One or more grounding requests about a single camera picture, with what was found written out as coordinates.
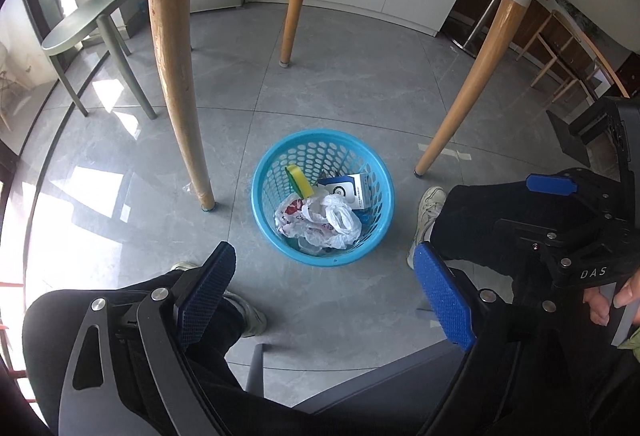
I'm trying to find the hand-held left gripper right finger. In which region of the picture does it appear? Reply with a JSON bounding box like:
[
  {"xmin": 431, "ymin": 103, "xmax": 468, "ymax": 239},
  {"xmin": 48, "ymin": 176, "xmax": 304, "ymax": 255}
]
[{"xmin": 413, "ymin": 241, "xmax": 601, "ymax": 436}]

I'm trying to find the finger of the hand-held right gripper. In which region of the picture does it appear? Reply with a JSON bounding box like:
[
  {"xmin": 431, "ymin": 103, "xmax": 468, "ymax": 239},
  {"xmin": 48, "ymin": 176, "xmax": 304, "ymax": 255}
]
[
  {"xmin": 546, "ymin": 97, "xmax": 640, "ymax": 177},
  {"xmin": 526, "ymin": 171, "xmax": 619, "ymax": 217}
]

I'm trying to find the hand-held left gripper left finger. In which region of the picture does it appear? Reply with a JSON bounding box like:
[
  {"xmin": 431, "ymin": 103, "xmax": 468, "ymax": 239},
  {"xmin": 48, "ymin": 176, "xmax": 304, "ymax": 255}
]
[{"xmin": 57, "ymin": 241, "xmax": 237, "ymax": 436}]

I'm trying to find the white plastic bag red print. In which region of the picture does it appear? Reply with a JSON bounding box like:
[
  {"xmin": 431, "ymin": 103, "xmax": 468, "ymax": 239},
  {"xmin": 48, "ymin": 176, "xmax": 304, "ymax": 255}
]
[{"xmin": 274, "ymin": 196, "xmax": 346, "ymax": 244}]

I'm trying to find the white blue cardboard box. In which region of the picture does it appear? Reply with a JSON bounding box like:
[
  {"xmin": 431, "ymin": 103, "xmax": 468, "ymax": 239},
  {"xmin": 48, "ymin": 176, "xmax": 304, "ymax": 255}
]
[{"xmin": 317, "ymin": 172, "xmax": 372, "ymax": 211}]

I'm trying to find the blue plastic basket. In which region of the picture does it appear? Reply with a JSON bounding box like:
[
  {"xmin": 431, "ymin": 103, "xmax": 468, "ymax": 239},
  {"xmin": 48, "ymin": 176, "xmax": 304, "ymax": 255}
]
[{"xmin": 251, "ymin": 129, "xmax": 393, "ymax": 267}]

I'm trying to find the person's right hand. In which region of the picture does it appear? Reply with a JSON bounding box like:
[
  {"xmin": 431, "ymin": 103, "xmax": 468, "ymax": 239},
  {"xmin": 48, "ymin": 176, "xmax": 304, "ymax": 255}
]
[{"xmin": 584, "ymin": 268, "xmax": 640, "ymax": 326}]

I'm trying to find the person's left white sneaker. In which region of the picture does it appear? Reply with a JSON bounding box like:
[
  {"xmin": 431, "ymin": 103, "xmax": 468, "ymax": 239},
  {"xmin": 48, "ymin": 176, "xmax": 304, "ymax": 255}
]
[{"xmin": 172, "ymin": 261, "xmax": 268, "ymax": 337}]

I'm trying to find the person's white sneaker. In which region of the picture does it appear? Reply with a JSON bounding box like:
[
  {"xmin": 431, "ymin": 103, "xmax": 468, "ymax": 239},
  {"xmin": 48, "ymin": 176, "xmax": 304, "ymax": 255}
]
[
  {"xmin": 172, "ymin": 261, "xmax": 268, "ymax": 337},
  {"xmin": 407, "ymin": 186, "xmax": 447, "ymax": 269}
]

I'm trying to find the person's right white sneaker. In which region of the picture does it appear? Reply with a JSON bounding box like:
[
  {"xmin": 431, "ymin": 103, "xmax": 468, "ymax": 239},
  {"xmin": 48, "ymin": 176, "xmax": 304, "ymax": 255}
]
[{"xmin": 407, "ymin": 186, "xmax": 447, "ymax": 269}]

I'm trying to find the dark wooden cabinet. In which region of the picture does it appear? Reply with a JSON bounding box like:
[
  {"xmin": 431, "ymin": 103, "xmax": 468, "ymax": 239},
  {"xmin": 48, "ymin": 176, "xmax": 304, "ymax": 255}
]
[{"xmin": 440, "ymin": 0, "xmax": 511, "ymax": 57}]

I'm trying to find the round white table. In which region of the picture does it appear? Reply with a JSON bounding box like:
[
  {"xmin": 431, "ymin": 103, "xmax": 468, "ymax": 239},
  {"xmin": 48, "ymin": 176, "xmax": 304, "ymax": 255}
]
[{"xmin": 60, "ymin": 0, "xmax": 640, "ymax": 213}]

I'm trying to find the green plastic chair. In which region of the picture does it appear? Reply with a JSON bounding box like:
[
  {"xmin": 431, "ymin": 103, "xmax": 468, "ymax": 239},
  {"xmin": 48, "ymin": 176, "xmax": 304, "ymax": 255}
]
[{"xmin": 41, "ymin": 0, "xmax": 158, "ymax": 119}]

